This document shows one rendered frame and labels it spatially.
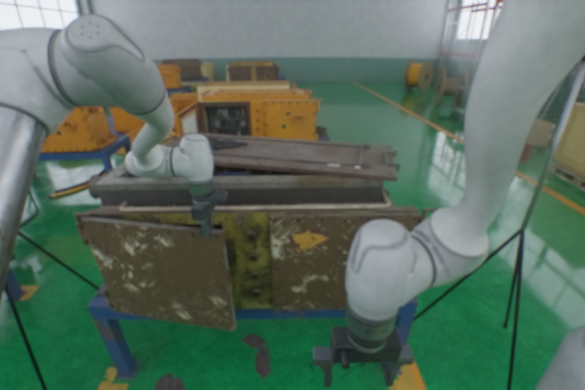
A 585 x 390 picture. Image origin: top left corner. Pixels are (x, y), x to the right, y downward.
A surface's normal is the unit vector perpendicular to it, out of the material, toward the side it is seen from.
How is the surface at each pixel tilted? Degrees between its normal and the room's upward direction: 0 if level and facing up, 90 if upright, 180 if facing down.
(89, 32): 53
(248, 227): 90
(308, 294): 90
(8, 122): 57
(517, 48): 102
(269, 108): 90
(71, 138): 90
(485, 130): 124
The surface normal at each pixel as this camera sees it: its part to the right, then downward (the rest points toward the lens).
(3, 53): 0.08, -0.26
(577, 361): -0.82, -0.57
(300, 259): 0.03, 0.45
